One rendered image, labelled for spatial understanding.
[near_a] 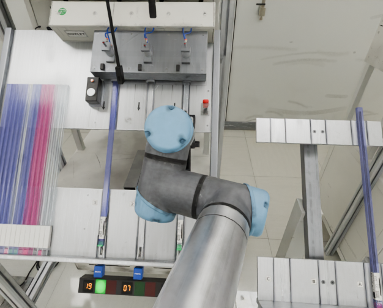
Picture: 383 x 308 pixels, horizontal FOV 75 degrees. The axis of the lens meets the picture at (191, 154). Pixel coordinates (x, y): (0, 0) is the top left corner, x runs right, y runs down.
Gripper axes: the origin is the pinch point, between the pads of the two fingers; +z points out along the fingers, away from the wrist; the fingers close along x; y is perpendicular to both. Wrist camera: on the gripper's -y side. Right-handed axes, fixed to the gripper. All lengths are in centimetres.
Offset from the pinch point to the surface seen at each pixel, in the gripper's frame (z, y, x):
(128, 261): -6.9, -31.9, 13.7
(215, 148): -0.4, -0.7, -9.1
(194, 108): 3.0, 11.4, -2.6
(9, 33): 6, 35, 58
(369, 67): 54, 42, -86
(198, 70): -1.3, 21.5, -3.7
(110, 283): -5.1, -39.2, 19.0
